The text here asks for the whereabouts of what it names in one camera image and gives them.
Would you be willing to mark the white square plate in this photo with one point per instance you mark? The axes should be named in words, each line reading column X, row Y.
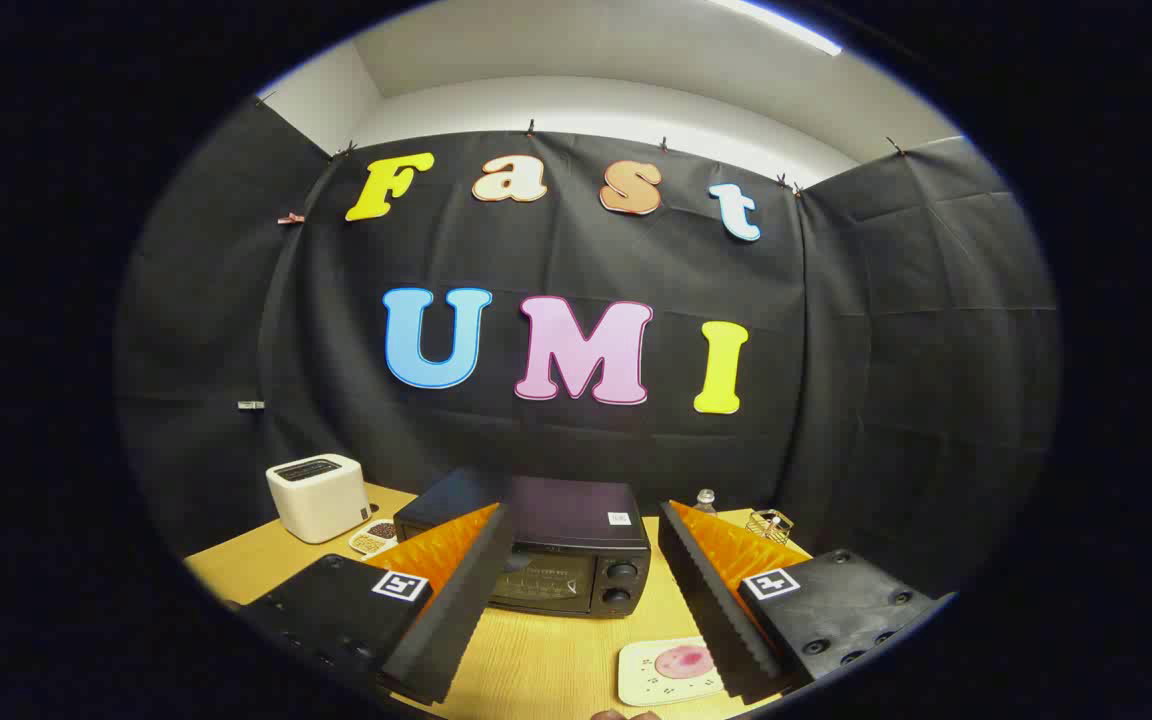
column 646, row 680

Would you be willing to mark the white dish of beans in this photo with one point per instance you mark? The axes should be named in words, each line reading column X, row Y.
column 374, row 537

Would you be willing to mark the black toaster oven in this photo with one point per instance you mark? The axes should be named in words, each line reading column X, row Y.
column 576, row 515

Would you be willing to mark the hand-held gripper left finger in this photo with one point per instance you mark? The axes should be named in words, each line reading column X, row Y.
column 456, row 600

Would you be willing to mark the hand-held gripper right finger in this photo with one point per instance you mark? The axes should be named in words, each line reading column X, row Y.
column 711, row 600

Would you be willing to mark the clear bottle with white label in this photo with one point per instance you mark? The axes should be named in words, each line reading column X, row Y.
column 705, row 500

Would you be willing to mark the white bread toaster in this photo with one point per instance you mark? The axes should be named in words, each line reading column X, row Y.
column 316, row 505

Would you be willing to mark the pink ham slice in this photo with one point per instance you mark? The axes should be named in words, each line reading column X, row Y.
column 684, row 661

